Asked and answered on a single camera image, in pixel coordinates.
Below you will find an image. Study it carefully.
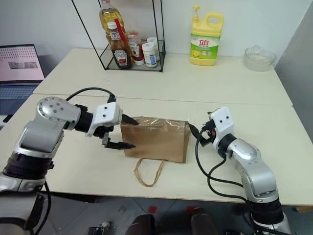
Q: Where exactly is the white lidded jar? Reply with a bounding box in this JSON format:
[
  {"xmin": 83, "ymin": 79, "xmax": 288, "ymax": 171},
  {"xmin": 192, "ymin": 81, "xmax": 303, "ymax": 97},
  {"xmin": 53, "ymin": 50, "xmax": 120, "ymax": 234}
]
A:
[{"xmin": 146, "ymin": 37, "xmax": 161, "ymax": 61}]

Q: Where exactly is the yellow detergent pump bottle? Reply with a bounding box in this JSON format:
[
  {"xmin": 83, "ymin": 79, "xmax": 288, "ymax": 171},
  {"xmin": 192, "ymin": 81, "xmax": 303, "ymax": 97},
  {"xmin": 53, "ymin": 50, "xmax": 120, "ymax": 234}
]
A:
[{"xmin": 189, "ymin": 4, "xmax": 224, "ymax": 67}]

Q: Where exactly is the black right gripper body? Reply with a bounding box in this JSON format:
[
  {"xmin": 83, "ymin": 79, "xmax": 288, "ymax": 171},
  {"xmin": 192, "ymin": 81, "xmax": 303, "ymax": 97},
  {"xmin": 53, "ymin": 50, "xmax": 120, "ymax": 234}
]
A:
[{"xmin": 199, "ymin": 111, "xmax": 218, "ymax": 148}]

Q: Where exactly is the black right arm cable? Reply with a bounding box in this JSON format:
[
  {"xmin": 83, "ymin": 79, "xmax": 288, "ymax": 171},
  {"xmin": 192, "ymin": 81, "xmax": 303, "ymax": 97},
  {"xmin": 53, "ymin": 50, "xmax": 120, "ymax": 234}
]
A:
[{"xmin": 195, "ymin": 127, "xmax": 248, "ymax": 204}]

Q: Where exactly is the open laptop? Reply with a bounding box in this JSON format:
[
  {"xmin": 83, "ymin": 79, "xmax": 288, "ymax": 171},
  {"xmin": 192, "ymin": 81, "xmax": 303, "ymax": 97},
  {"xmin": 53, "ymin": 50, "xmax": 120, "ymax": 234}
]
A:
[{"xmin": 0, "ymin": 44, "xmax": 46, "ymax": 123}]

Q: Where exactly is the clear plastic wrapped item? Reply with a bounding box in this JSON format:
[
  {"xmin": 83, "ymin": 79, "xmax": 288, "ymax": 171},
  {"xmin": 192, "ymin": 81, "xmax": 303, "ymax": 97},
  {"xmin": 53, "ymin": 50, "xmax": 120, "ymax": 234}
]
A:
[{"xmin": 135, "ymin": 117, "xmax": 189, "ymax": 133}]

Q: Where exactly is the red squeeze ketchup bottle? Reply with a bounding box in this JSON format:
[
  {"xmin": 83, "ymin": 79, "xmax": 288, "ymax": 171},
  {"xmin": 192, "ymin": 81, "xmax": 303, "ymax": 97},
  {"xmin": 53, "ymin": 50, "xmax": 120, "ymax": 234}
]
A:
[{"xmin": 127, "ymin": 30, "xmax": 145, "ymax": 66}]

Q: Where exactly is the glass ketchup bottle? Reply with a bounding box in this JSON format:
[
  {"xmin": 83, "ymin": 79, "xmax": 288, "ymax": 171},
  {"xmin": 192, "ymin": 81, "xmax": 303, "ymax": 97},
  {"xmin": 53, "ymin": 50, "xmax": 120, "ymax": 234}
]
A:
[{"xmin": 107, "ymin": 22, "xmax": 133, "ymax": 70}]

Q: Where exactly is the black wire rack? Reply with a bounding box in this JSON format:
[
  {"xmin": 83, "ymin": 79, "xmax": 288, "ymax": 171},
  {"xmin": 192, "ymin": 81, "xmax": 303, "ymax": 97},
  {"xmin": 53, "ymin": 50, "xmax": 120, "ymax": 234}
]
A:
[{"xmin": 71, "ymin": 0, "xmax": 165, "ymax": 73}]

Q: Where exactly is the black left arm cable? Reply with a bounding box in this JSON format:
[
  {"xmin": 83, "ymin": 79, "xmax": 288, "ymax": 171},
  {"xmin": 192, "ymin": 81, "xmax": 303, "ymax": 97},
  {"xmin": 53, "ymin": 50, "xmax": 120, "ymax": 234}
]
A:
[{"xmin": 65, "ymin": 87, "xmax": 118, "ymax": 104}]

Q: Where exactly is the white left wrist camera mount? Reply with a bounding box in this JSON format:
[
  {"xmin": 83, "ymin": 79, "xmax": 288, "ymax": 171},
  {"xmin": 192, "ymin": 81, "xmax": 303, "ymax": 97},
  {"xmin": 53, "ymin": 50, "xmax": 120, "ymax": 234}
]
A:
[{"xmin": 85, "ymin": 102, "xmax": 123, "ymax": 138}]

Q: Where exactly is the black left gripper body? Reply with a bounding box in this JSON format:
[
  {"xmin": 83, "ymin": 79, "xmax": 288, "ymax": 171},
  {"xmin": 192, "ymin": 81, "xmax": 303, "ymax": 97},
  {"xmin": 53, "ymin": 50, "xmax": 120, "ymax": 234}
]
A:
[{"xmin": 93, "ymin": 124, "xmax": 116, "ymax": 148}]

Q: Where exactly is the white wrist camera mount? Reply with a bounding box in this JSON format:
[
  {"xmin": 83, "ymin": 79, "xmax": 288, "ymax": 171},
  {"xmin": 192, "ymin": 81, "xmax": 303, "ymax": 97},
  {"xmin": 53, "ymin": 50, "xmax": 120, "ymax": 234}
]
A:
[
  {"xmin": 210, "ymin": 106, "xmax": 236, "ymax": 149},
  {"xmin": 85, "ymin": 102, "xmax": 123, "ymax": 138}
]

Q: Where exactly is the dark rounded shape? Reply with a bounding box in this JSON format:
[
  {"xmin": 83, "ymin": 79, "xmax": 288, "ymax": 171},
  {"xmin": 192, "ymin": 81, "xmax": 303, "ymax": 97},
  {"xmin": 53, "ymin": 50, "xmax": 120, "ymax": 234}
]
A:
[
  {"xmin": 130, "ymin": 213, "xmax": 156, "ymax": 235},
  {"xmin": 190, "ymin": 207, "xmax": 214, "ymax": 235}
]

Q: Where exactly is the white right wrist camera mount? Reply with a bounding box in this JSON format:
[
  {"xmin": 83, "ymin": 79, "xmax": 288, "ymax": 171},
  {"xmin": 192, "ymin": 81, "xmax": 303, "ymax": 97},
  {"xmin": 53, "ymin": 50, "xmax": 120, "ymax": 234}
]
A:
[{"xmin": 210, "ymin": 106, "xmax": 236, "ymax": 149}]

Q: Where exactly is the yellow cooking oil bottle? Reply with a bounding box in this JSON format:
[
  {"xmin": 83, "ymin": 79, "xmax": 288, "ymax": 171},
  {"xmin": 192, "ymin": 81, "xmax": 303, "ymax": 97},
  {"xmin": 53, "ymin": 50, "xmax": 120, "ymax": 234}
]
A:
[{"xmin": 99, "ymin": 0, "xmax": 128, "ymax": 46}]

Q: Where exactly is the white jar blue label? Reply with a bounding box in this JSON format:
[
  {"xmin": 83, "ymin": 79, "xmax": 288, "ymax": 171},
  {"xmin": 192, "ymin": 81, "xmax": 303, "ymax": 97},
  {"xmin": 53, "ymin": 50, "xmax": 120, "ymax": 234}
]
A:
[{"xmin": 141, "ymin": 43, "xmax": 158, "ymax": 69}]

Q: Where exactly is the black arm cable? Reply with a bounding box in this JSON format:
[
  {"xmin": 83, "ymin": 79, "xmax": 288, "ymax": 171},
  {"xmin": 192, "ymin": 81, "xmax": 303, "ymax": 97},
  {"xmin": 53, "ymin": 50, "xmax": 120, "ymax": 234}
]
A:
[
  {"xmin": 65, "ymin": 87, "xmax": 118, "ymax": 104},
  {"xmin": 195, "ymin": 127, "xmax": 248, "ymax": 204}
]

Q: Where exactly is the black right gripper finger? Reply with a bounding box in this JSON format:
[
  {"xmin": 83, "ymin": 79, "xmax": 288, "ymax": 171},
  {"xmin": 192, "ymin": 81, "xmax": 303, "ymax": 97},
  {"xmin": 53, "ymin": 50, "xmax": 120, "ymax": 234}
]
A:
[{"xmin": 188, "ymin": 123, "xmax": 201, "ymax": 141}]

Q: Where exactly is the clear glass bowl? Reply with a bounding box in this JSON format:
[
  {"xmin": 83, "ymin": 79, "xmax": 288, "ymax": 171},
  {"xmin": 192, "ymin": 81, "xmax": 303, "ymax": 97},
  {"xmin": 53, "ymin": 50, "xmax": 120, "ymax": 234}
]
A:
[{"xmin": 243, "ymin": 45, "xmax": 278, "ymax": 72}]

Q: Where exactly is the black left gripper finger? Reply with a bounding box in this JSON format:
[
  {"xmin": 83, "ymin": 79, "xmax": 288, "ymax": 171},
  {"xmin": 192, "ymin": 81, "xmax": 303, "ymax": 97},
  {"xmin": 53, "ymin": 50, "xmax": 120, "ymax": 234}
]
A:
[
  {"xmin": 121, "ymin": 113, "xmax": 140, "ymax": 126},
  {"xmin": 105, "ymin": 139, "xmax": 137, "ymax": 150}
]

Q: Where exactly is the brown paper bag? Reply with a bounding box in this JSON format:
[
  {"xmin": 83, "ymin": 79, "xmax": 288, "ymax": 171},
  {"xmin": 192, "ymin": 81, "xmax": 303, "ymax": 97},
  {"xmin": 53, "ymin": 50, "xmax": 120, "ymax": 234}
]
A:
[{"xmin": 120, "ymin": 117, "xmax": 191, "ymax": 188}]

